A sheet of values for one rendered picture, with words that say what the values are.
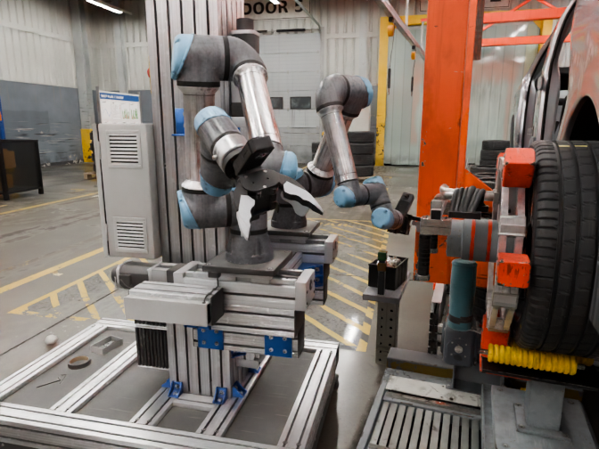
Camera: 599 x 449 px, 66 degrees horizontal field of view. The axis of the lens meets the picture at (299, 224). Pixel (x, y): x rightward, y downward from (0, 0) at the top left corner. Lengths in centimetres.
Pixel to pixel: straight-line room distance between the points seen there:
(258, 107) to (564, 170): 83
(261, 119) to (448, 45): 116
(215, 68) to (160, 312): 70
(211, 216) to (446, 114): 115
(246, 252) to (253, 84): 49
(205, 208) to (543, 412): 129
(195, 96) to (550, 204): 97
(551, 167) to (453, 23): 91
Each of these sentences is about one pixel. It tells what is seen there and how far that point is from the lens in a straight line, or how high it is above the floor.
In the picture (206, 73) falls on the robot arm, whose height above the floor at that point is 136.
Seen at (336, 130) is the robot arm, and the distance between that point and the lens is 163.
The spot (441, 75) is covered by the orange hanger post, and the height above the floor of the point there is 143.
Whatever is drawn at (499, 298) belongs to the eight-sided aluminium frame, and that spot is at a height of 75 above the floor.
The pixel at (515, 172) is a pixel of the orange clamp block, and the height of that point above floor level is 110.
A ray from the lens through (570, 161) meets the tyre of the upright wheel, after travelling 146.
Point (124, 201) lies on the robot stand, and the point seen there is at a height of 97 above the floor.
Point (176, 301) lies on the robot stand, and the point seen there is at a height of 73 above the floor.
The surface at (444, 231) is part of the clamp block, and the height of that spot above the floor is 91.
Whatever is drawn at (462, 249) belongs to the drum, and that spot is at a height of 83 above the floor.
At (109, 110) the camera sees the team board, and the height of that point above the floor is 152.
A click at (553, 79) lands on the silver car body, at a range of 302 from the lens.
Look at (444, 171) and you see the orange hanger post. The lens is 211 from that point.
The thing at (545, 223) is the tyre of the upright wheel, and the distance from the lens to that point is 135.
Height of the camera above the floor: 123
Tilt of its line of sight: 12 degrees down
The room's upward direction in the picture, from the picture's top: straight up
